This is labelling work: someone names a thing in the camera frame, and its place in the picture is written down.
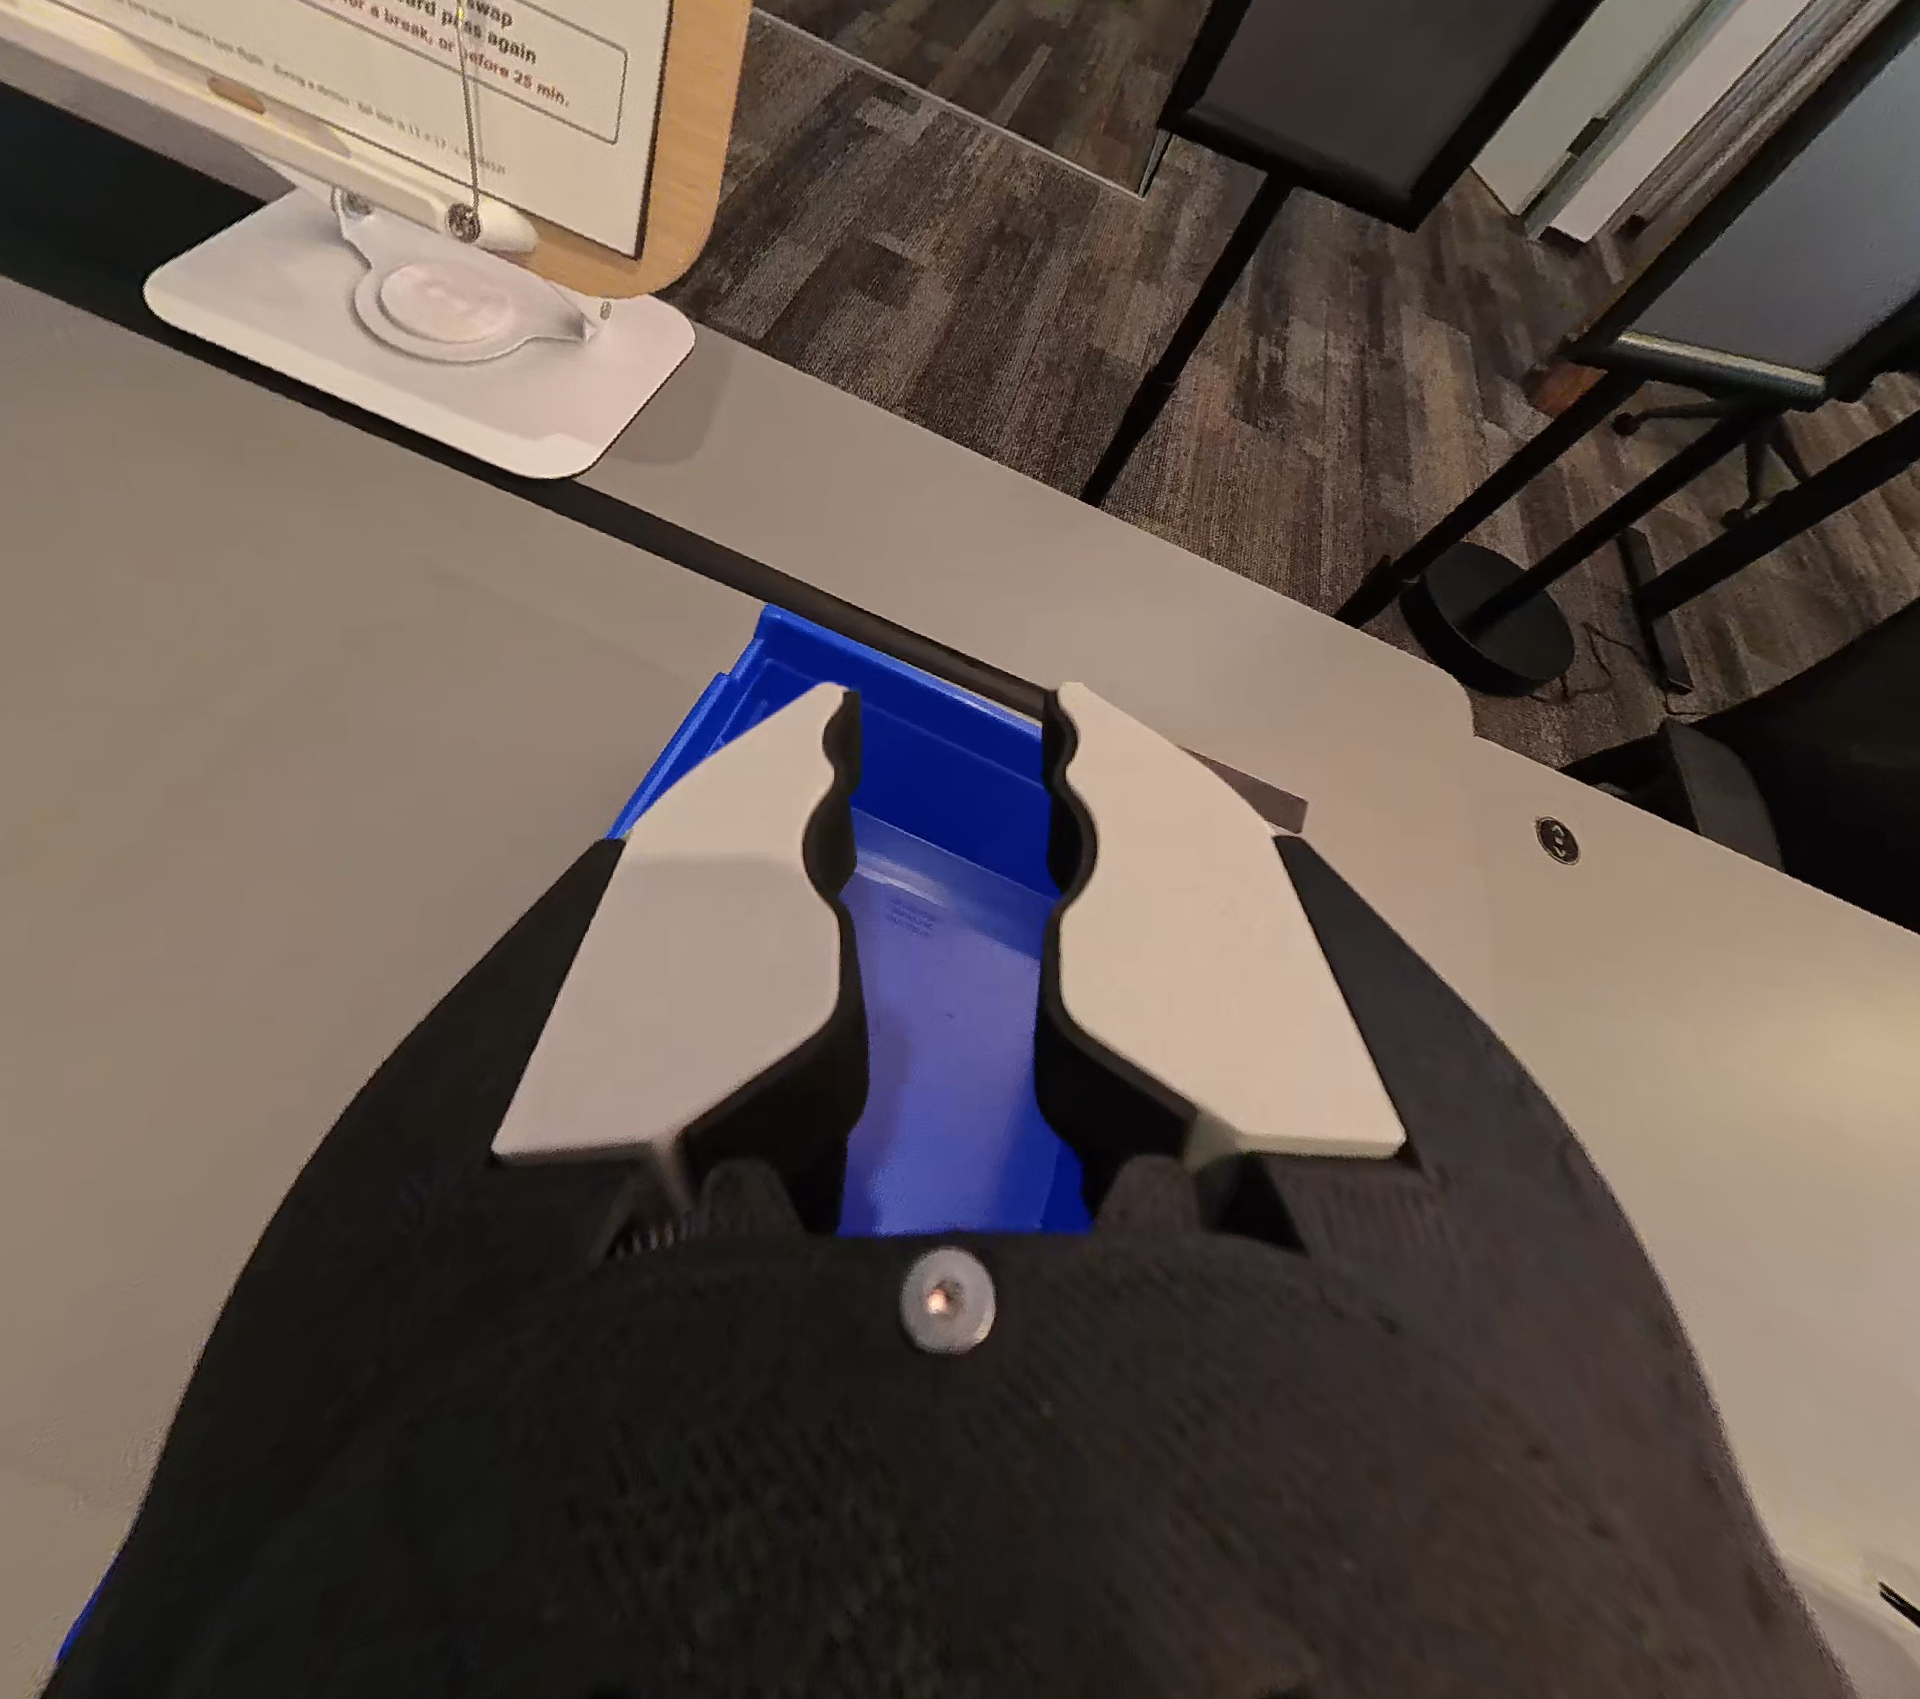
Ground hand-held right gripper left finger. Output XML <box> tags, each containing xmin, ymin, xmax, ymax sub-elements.
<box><xmin>489</xmin><ymin>681</ymin><xmax>871</xmax><ymax>1190</ymax></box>

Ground black office chair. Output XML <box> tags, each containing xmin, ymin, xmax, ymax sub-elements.
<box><xmin>1566</xmin><ymin>641</ymin><xmax>1920</xmax><ymax>935</ymax></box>

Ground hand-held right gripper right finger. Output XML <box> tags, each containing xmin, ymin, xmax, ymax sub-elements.
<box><xmin>1034</xmin><ymin>681</ymin><xmax>1412</xmax><ymax>1190</ymax></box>

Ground white board stand base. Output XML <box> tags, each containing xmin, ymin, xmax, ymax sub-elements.
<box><xmin>143</xmin><ymin>180</ymin><xmax>699</xmax><ymax>481</ymax></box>

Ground white board panel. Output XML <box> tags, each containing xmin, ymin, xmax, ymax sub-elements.
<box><xmin>1475</xmin><ymin>0</ymin><xmax>1920</xmax><ymax>249</ymax></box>

